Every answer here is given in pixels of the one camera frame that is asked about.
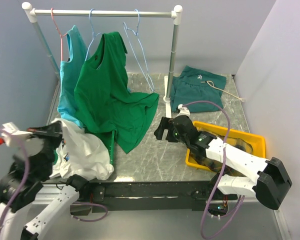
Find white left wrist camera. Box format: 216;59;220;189
1;122;33;147

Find yellow plaid cloth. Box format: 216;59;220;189
189;127;253;173

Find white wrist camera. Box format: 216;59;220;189
177;104;191;117
1;122;33;147

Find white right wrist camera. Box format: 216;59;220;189
177;104;191;117

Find pink wire hanger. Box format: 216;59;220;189
50;8;68;62

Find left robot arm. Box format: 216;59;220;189
0;120;90;240

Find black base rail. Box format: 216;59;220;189
79;178;213;211

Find dark green shorts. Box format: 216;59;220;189
170;66;227;113

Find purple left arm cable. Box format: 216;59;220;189
0;125;109;240

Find white metal clothes rack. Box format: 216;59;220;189
21;2;183;118

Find yellow plastic tray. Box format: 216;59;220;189
185;121;266;173

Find blue wire hanger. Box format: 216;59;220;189
122;9;155;93

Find green t-shirt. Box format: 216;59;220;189
74;31;159;154

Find green plastic tray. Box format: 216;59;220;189
109;130;116;165

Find light blue t-shirt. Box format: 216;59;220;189
57;25;87;128

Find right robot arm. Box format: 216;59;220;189
154;115;292;210

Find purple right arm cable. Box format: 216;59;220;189
182;100;246;240

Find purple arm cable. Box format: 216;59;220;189
0;125;109;240
182;100;246;240

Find white t-shirt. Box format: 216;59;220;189
50;118;114;181

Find blue hanger holding green shirt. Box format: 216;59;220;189
85;8;103;61

